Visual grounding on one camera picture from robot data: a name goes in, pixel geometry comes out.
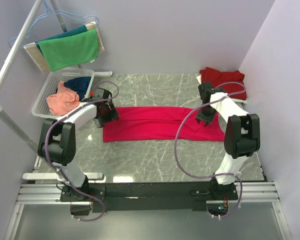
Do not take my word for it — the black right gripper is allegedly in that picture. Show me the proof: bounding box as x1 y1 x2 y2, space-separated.
194 104 217 127

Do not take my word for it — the pink red t-shirt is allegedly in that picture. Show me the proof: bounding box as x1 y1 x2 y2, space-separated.
102 106 225 143

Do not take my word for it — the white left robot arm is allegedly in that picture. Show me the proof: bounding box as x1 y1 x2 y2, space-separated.
37 87 119 201

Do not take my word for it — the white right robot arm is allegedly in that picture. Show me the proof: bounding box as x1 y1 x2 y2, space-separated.
195 82 261 200

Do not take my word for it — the white folded t-shirt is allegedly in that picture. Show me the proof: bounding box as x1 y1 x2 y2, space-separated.
196 75 247 104

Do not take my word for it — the navy t-shirt in basket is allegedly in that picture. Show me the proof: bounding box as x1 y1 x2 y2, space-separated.
64 76 91 101

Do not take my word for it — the dark red folded t-shirt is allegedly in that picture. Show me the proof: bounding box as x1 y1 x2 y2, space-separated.
199 67 245 94

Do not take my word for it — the salmon t-shirt in basket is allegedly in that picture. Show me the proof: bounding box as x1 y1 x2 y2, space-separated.
46 81 81 116

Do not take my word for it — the white laundry basket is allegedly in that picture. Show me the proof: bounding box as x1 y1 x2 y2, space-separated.
31 67 95 119

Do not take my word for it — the green hanging towel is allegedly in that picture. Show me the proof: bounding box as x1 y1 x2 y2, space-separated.
38 29 99 72

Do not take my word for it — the teal hanging towel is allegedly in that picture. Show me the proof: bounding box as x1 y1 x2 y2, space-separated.
35 25 88 56

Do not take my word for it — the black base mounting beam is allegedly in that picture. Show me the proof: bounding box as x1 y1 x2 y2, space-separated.
60 180 239 213

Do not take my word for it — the beige hanging towel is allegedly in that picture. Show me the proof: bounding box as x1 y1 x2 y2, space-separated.
23 21 105 73

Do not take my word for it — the white clothes rack pole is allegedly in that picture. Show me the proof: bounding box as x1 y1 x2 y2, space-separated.
0 0 83 179

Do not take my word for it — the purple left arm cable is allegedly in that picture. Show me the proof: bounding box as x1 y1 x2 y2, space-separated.
46 80 120 222

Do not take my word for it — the aluminium rail frame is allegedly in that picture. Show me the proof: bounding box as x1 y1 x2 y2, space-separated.
4 182 292 240

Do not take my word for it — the blue wire hanger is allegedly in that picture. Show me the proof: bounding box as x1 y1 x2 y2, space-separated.
7 5 99 50

